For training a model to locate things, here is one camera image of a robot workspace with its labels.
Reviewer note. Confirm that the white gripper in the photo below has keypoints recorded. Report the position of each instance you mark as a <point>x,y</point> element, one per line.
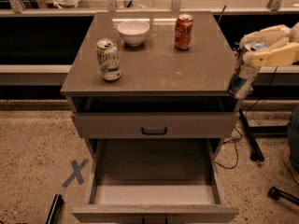
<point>294,32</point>

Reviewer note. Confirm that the silver redbull can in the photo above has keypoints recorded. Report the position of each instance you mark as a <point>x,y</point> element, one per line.
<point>244,73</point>

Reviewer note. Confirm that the orange soda can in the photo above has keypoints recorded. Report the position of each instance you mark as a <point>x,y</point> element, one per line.
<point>183,31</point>

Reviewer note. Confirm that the grey drawer cabinet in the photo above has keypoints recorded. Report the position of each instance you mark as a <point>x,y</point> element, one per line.
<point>155,77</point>

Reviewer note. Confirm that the green white soda can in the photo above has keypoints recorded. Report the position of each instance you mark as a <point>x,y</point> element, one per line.
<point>108,58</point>

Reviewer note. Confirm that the open middle drawer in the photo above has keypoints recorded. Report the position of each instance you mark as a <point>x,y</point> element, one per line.
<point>155,181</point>

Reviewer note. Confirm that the closed top drawer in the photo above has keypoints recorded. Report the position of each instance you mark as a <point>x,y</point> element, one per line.
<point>179,125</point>

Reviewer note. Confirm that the black stand leg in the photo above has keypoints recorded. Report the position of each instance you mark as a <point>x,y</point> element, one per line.
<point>256,154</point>

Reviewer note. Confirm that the white bowl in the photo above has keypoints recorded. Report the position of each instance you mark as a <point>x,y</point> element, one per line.
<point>134,33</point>

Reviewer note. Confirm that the blue tape cross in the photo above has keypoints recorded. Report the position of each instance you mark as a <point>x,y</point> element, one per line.
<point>76,174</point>

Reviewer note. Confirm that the black bar bottom left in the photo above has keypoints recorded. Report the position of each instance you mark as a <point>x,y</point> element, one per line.
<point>54,209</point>

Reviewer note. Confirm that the black drawer handle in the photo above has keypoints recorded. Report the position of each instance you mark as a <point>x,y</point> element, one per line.
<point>154,130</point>

